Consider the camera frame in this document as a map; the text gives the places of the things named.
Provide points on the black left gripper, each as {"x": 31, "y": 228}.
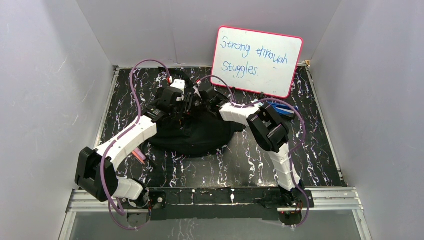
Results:
{"x": 184, "y": 102}

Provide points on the black backpack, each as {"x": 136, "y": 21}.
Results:
{"x": 191, "y": 129}

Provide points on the pink highlighter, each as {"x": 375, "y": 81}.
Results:
{"x": 138, "y": 153}

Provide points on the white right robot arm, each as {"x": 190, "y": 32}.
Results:
{"x": 269, "y": 131}

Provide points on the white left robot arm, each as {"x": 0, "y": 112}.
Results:
{"x": 96, "y": 168}

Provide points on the pink framed whiteboard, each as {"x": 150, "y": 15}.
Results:
{"x": 256, "y": 61}

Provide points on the blue stapler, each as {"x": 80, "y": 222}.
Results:
{"x": 283, "y": 110}

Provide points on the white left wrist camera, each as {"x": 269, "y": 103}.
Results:
{"x": 179, "y": 84}

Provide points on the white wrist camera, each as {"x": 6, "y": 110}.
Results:
{"x": 179, "y": 84}
{"x": 196, "y": 88}

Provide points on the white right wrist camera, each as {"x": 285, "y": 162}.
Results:
{"x": 196, "y": 88}

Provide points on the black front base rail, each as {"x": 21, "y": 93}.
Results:
{"x": 262, "y": 203}

